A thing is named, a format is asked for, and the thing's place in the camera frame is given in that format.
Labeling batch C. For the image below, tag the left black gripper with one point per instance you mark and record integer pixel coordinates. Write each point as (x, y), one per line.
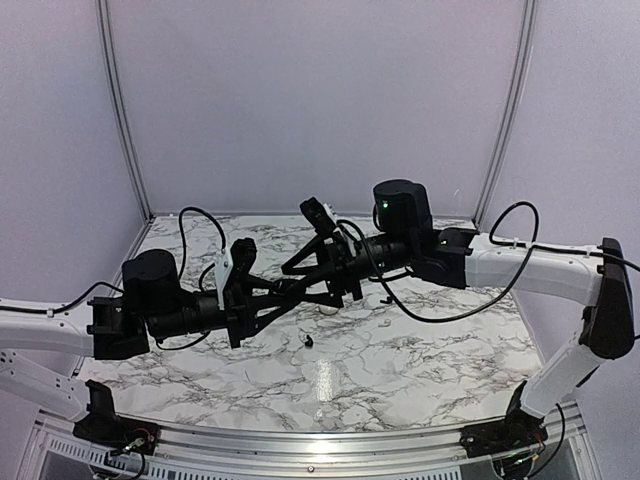
(242, 317)

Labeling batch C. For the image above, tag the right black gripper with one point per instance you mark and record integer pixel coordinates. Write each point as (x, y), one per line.
(339, 268)

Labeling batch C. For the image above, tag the black earbud charging case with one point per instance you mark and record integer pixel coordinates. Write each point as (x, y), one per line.
(283, 287)

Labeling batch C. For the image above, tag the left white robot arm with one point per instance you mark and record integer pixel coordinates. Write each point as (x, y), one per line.
(151, 305)

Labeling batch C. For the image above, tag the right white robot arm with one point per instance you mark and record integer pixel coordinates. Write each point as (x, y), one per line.
(595, 277)

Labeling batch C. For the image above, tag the white round charging case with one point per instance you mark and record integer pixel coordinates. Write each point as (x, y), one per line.
(327, 310)

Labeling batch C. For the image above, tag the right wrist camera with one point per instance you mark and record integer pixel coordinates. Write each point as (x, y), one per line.
(322, 219)

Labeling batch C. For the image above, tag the aluminium front rail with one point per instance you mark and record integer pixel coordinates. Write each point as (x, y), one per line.
(192, 452)

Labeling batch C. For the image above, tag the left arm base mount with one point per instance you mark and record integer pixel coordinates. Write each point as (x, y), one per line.
(103, 426)

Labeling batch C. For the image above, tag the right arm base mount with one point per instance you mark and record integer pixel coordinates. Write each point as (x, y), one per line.
(517, 429)

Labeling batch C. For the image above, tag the left aluminium corner post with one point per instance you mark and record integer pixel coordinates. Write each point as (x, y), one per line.
(117, 98)

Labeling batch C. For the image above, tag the aluminium corner post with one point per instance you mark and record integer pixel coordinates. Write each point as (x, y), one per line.
(117, 98)
(516, 87)

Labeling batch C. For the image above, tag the right aluminium corner post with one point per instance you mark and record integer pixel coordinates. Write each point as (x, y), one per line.
(516, 87)

